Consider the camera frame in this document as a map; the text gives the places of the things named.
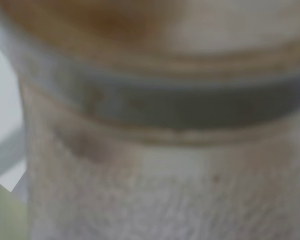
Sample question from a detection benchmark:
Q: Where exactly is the clear bottle with pink label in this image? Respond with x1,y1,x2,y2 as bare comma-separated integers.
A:
0,0,300,240

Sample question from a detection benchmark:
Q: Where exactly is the pale green plastic cup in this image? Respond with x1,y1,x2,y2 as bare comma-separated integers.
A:
0,184,28,240

